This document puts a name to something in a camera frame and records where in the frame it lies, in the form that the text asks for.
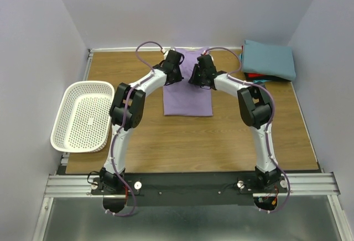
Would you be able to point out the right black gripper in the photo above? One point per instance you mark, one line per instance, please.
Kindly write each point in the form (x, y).
(192, 79)

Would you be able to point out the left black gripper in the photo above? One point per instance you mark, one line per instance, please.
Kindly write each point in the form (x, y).
(178, 78)

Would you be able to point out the purple t shirt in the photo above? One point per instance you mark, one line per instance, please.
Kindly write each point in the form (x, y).
(183, 98)

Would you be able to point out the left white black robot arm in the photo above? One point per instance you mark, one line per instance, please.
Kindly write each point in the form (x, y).
(126, 113)

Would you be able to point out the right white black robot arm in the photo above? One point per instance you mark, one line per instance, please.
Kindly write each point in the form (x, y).
(256, 109)

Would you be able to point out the folded red t shirt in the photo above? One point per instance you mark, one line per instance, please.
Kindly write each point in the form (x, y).
(253, 76)

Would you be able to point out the folded turquoise t shirt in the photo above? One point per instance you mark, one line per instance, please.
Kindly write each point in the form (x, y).
(254, 81)

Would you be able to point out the folded teal t shirt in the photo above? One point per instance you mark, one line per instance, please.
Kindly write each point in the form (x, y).
(269, 60)

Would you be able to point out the white perforated plastic basket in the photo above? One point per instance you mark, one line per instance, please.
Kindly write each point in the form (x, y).
(82, 123)

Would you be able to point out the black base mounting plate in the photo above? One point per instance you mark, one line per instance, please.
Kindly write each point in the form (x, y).
(186, 189)

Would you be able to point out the aluminium extrusion rail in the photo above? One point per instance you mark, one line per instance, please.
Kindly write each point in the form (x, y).
(301, 184)

